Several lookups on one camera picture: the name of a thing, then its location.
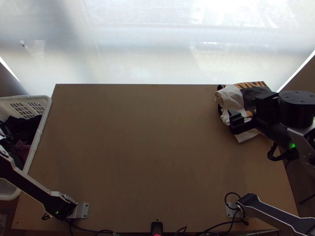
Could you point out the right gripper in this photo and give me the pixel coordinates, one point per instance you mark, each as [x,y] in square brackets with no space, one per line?
[270,130]

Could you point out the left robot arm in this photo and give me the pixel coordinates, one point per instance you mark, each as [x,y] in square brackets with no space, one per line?
[37,189]

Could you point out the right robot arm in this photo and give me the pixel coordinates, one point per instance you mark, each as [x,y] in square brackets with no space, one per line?
[296,108]

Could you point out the pile of folded clothes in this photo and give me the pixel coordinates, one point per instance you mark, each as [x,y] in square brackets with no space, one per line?
[231,98]

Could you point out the heap of clothes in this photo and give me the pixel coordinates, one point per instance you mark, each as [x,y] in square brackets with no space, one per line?
[19,125]

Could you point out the white laundry basket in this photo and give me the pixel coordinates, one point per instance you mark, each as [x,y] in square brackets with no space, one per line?
[14,98]

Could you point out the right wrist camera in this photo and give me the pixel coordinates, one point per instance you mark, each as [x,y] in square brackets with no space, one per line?
[267,102]

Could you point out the dark camera post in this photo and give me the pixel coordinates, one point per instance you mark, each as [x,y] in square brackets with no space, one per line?
[156,228]

